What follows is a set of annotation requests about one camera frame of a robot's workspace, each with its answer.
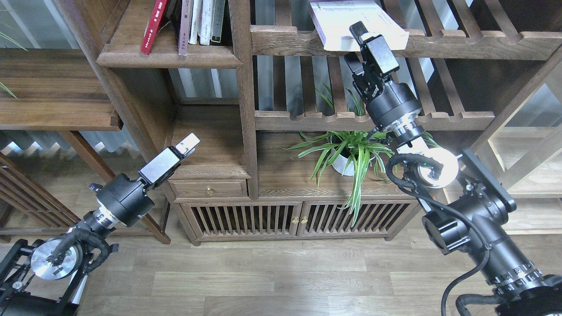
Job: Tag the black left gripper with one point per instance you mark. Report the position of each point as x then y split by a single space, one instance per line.
125 201

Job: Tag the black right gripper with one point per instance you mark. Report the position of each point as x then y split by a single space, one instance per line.
392 106

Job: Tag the white lavender book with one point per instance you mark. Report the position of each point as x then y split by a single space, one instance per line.
332 20

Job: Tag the maroon book white characters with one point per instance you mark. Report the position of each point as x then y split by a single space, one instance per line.
184 27

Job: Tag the red book with photos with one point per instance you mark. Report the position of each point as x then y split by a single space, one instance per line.
153 25

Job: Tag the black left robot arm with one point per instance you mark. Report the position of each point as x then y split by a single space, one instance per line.
83 248

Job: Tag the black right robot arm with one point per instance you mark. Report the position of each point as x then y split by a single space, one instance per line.
465 206

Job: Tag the light wooden shelf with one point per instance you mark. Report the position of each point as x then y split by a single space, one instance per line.
524 153

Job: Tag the dark wooden bookshelf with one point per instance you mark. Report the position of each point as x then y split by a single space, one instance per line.
471 65

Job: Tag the green spider plant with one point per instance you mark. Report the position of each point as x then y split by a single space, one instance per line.
367 150

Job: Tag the white plant pot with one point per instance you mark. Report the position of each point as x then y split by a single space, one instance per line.
343 164

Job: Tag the white upright book middle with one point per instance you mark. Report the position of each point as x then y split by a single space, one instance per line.
206 26

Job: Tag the white upright book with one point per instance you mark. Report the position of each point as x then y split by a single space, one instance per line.
206 26
196 12

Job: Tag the dark green upright book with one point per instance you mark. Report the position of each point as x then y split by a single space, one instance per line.
217 22

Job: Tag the dark slatted wooden rack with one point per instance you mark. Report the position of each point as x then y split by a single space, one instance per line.
42 195

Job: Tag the white metal bar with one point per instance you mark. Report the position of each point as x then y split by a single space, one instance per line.
77 295

